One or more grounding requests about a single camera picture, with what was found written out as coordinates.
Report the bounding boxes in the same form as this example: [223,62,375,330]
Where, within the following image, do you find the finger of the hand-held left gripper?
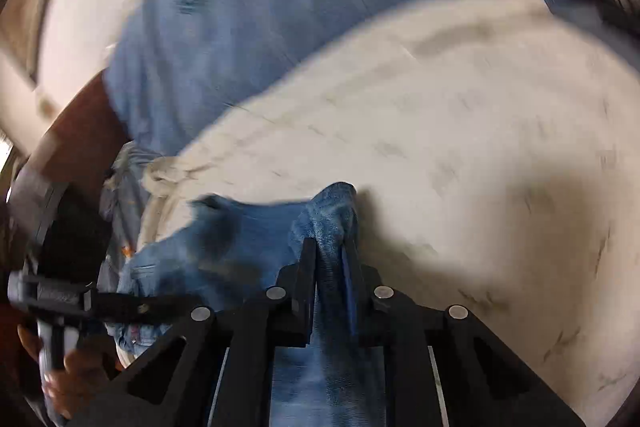
[82,289,198,323]

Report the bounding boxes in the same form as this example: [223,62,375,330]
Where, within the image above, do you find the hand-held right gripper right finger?
[341,239,586,427]

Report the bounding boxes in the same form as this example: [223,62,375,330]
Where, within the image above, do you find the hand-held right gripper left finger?
[67,237,318,427]

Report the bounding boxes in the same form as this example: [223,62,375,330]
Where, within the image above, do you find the blue denim pants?
[107,181,388,427]

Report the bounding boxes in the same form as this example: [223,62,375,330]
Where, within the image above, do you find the person's left hand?
[17,326,126,419]

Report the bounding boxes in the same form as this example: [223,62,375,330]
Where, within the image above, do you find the grey patterned quilt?
[97,142,151,293]

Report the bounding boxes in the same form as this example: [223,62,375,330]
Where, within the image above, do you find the brown headboard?
[30,72,133,188]

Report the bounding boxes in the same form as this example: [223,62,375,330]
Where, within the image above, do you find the cream leaf-print blanket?
[135,0,640,423]

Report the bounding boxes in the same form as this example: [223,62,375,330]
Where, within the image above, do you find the blue striped pillow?
[102,0,601,158]

